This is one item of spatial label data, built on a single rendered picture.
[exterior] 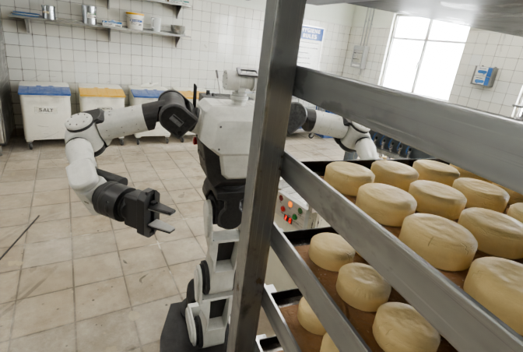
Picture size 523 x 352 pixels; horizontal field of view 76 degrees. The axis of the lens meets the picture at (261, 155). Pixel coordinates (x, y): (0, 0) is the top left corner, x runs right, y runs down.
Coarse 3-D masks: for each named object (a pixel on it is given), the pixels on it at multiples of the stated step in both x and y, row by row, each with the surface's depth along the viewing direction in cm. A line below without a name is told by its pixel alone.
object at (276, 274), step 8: (288, 192) 187; (296, 192) 188; (304, 200) 180; (280, 216) 193; (312, 216) 171; (320, 216) 171; (280, 224) 194; (288, 224) 188; (312, 224) 172; (320, 224) 173; (328, 224) 178; (272, 256) 204; (272, 264) 204; (280, 264) 198; (272, 272) 205; (280, 272) 199; (272, 280) 206; (280, 280) 200; (288, 280) 193; (280, 288) 200; (288, 288) 194
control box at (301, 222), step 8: (280, 192) 186; (280, 200) 187; (288, 200) 181; (296, 200) 179; (280, 208) 188; (288, 208) 182; (296, 208) 177; (304, 208) 172; (288, 216) 183; (304, 216) 172; (296, 224) 178; (304, 224) 174
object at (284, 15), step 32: (288, 0) 30; (288, 32) 31; (288, 64) 32; (256, 96) 35; (288, 96) 34; (256, 128) 35; (256, 160) 35; (256, 192) 36; (256, 224) 38; (256, 256) 40; (256, 288) 41; (256, 320) 43
